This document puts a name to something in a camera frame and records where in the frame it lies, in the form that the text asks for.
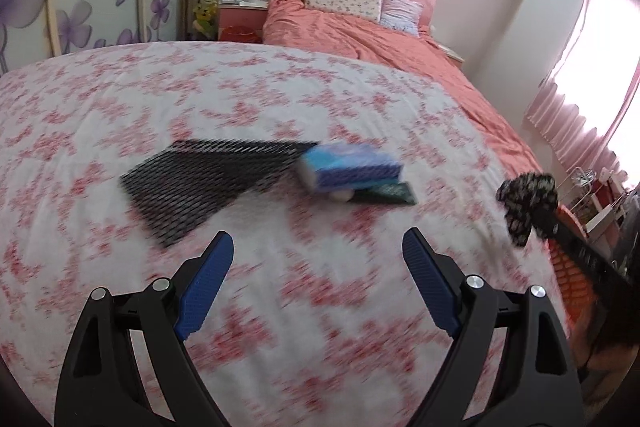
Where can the striped pillow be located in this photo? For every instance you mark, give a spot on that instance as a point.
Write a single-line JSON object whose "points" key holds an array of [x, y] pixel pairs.
{"points": [[400, 12]]}

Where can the red basket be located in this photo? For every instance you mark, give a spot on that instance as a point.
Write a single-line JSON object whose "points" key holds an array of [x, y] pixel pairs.
{"points": [[570, 287]]}

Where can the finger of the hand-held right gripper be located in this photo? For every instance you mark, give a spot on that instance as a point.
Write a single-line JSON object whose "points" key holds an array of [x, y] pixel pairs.
{"points": [[580, 252]]}

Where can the orange duvet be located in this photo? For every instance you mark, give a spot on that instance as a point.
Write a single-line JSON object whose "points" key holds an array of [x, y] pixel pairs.
{"points": [[375, 47]]}

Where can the pink floral bedspread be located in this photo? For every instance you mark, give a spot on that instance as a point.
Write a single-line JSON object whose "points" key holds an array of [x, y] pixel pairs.
{"points": [[250, 107]]}

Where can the dark green packet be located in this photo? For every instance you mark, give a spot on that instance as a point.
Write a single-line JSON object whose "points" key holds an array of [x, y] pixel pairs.
{"points": [[387, 194]]}

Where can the black mesh mat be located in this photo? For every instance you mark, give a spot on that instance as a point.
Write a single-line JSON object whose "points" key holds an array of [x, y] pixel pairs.
{"points": [[200, 187]]}

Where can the pink curtain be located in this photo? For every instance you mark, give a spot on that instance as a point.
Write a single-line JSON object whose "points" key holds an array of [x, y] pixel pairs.
{"points": [[580, 107]]}

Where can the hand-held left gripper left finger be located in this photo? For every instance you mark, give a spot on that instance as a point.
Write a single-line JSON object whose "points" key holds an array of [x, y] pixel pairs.
{"points": [[207, 287]]}

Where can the pink nightstand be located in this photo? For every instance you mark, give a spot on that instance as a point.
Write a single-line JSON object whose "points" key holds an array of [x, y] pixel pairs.
{"points": [[240, 17]]}

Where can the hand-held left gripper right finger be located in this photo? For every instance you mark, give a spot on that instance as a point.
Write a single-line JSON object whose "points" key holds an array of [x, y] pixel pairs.
{"points": [[430, 282]]}

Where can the blue tissue pack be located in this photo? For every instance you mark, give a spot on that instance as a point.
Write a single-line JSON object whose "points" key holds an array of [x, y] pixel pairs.
{"points": [[350, 167]]}

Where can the black patterned scrunchie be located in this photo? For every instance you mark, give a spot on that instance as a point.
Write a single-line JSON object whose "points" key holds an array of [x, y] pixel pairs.
{"points": [[525, 202]]}

